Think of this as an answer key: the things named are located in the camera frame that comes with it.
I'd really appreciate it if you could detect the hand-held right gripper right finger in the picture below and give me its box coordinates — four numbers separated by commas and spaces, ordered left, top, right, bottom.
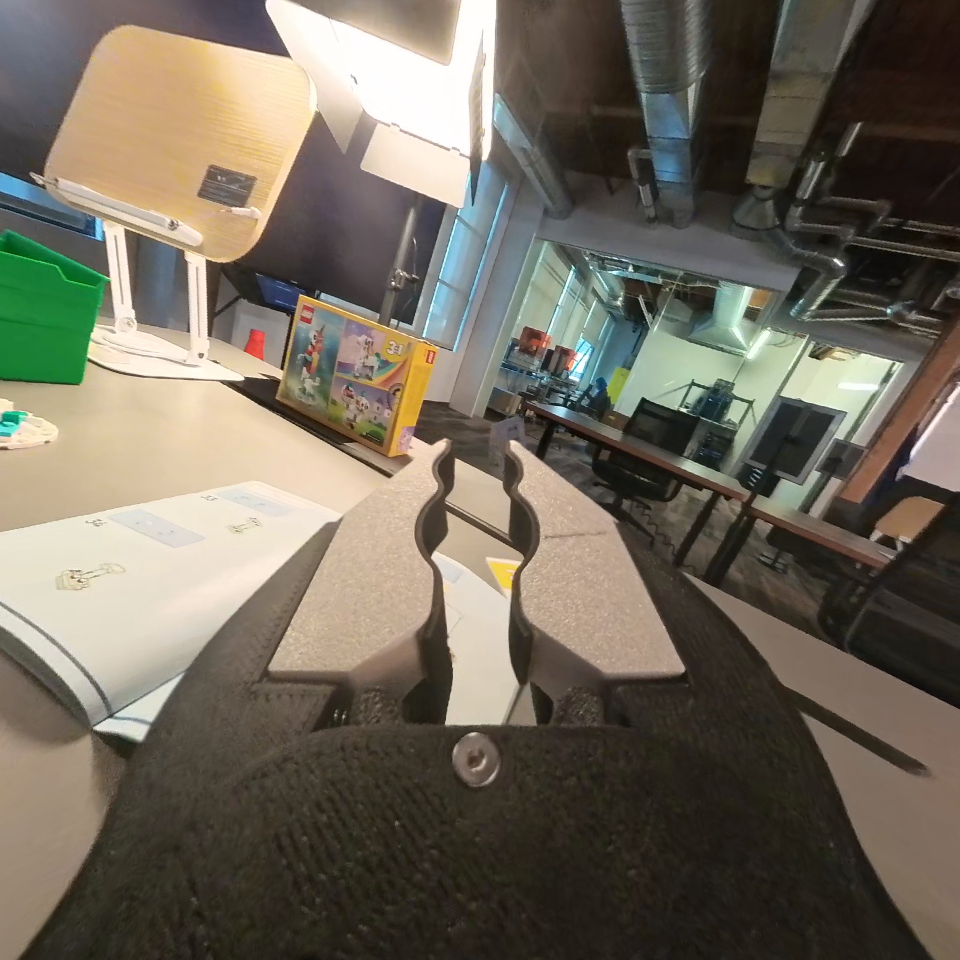
507, 439, 689, 711

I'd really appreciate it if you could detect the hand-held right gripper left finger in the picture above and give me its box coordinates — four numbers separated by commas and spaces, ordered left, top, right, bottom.
265, 439, 455, 711

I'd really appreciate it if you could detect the green plastic bin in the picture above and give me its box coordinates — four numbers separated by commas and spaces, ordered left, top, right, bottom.
0, 228, 111, 386

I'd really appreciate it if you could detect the lego instruction booklet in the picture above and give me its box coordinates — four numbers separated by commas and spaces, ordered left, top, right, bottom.
0, 480, 519, 744

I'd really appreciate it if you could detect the yellow lego box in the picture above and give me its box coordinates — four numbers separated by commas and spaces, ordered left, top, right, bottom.
276, 294, 438, 457

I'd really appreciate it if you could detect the partly built white lego model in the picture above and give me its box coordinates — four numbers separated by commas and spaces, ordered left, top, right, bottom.
0, 399, 60, 451

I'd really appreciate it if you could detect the long brown table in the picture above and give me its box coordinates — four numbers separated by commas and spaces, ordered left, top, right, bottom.
525, 401, 751, 541

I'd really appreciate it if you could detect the black office chair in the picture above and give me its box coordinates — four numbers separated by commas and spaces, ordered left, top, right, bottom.
592, 397, 702, 519

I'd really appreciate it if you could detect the metal equipment rack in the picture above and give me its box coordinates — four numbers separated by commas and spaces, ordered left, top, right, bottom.
678, 378, 751, 459

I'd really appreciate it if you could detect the short brown table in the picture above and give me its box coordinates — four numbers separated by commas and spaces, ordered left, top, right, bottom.
750, 495, 897, 571

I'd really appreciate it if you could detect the black panel on stand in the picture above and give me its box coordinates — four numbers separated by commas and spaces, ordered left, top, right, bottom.
738, 396, 849, 489

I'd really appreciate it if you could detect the black strip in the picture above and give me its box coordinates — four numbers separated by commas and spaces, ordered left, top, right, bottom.
780, 678, 935, 777

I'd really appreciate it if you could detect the metal vent hood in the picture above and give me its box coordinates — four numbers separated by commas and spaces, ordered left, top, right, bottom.
686, 285, 774, 354

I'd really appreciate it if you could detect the black mesh chair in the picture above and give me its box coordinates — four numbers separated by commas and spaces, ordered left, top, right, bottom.
817, 495, 960, 661

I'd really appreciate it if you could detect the dark tilted screen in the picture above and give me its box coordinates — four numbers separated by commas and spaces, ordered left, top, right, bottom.
253, 272, 305, 309

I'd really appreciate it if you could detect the tan wooden chair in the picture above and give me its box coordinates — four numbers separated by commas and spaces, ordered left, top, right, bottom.
870, 495, 946, 549

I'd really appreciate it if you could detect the black light stand pole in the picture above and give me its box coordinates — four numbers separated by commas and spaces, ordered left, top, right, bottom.
378, 202, 421, 324

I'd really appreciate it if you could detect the wooden book stand white base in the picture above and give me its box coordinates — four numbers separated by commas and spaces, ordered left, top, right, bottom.
30, 24, 316, 376

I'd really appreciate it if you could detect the studio light panel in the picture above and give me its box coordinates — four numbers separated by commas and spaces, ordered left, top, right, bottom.
266, 0, 500, 210

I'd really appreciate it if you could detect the wooden post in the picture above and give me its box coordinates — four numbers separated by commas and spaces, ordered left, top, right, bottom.
836, 337, 960, 504

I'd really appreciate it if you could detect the round silver ventilation duct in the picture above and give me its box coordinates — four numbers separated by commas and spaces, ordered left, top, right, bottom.
618, 0, 714, 226

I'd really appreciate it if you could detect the rectangular silver ventilation duct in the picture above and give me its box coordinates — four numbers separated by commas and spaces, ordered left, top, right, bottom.
746, 0, 879, 189

